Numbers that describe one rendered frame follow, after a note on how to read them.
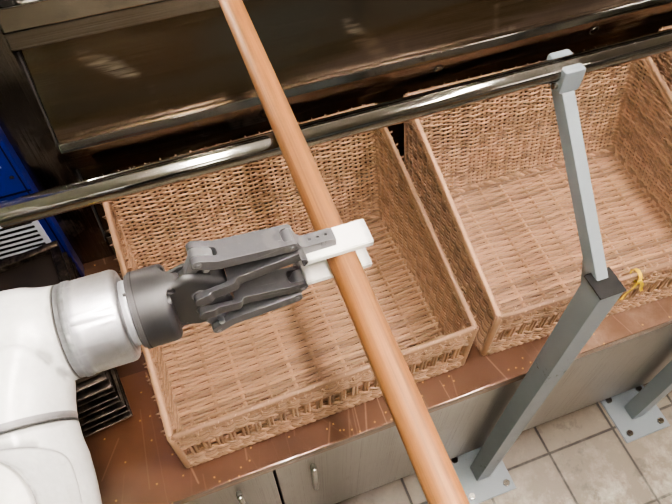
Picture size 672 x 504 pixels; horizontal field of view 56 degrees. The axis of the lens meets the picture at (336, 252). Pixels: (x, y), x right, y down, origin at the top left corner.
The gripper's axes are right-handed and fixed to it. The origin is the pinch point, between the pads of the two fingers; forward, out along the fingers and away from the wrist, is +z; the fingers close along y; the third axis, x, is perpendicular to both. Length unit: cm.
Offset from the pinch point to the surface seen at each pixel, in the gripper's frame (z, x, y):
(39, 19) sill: -26, -55, 4
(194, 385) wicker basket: -21, -19, 60
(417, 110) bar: 17.2, -18.2, 2.4
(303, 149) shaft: 0.9, -13.0, -1.5
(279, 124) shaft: -0.4, -17.7, -1.4
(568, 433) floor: 67, 1, 119
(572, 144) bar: 38.5, -12.5, 10.3
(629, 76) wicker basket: 87, -50, 42
